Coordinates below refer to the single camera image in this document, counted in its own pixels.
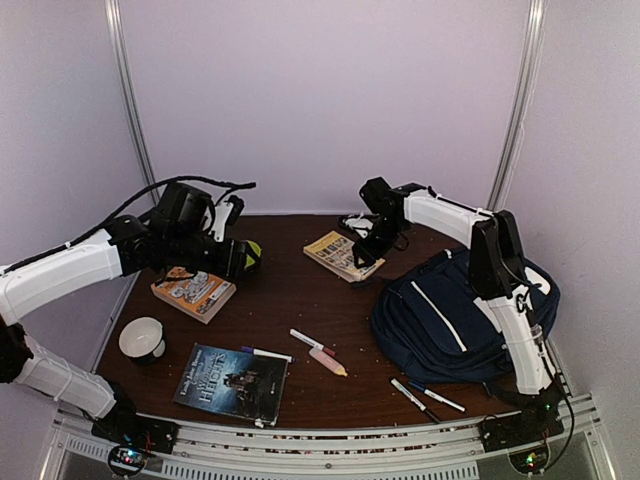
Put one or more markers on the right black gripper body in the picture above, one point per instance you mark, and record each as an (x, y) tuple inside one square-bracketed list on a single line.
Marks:
[(385, 239)]

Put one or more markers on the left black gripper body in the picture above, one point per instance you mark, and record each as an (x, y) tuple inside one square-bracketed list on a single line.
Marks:
[(228, 265)]

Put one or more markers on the yellow paperback book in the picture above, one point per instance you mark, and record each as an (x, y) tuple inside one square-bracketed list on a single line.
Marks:
[(334, 252)]

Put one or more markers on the orange comic paperback book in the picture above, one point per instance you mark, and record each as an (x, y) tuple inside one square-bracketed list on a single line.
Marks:
[(200, 295)]

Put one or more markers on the navy blue backpack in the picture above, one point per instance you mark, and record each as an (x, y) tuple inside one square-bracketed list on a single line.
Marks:
[(436, 329)]

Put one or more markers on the red capped white marker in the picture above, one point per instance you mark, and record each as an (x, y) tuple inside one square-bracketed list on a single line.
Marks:
[(311, 342)]

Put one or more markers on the blue capped white pen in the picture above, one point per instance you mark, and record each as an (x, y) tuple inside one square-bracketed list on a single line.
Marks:
[(436, 396)]

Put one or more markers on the black capped white pen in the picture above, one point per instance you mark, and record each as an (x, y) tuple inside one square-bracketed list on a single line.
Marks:
[(414, 400)]

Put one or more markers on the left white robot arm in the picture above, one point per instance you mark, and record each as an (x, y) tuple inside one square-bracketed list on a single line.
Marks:
[(185, 229)]

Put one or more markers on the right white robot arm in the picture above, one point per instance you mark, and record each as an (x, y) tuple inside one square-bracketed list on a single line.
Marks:
[(522, 296)]

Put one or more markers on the lime green plastic bowl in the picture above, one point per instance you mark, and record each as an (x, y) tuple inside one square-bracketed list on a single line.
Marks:
[(253, 256)]

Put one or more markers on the purple capped white marker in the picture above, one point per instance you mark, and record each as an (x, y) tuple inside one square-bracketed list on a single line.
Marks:
[(266, 353)]

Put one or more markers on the dark Wuthering Heights book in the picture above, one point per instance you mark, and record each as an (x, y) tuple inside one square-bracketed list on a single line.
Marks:
[(233, 383)]

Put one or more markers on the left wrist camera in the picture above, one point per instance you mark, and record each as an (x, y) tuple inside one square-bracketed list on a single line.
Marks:
[(225, 214)]

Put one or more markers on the front aluminium rail frame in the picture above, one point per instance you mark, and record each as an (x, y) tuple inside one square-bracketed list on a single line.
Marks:
[(451, 450)]

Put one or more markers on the right corner aluminium post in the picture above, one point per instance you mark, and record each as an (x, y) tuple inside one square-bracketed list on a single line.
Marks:
[(525, 87)]

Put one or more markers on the corner aluminium post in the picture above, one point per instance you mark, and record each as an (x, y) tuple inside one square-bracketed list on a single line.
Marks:
[(525, 87), (118, 41)]

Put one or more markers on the left corner aluminium post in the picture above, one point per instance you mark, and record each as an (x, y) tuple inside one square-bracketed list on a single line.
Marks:
[(118, 41)]

